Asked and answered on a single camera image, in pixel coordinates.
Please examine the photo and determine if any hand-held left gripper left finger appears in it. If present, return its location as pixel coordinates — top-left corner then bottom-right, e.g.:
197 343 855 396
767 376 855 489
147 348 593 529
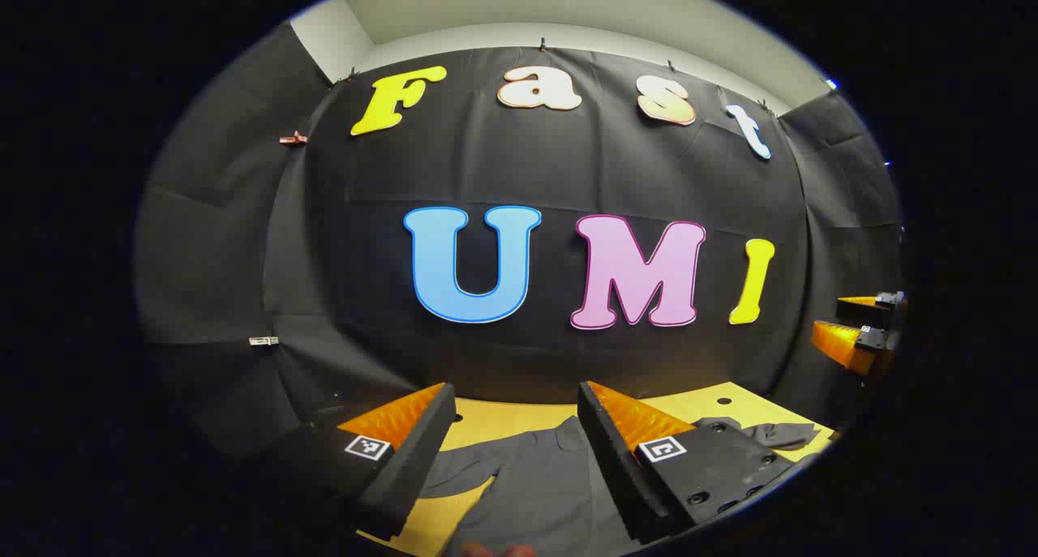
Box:
268 383 457 542

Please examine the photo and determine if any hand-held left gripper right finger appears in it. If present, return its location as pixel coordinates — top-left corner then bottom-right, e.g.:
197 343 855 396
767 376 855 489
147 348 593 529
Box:
577 381 800 546

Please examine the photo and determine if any grey button-up shirt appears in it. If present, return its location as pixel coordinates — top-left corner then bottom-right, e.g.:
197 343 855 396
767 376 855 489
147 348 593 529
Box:
418 415 821 557

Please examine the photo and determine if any black backdrop cloth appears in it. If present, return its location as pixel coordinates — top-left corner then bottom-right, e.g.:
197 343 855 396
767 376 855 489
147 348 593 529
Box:
134 22 905 493

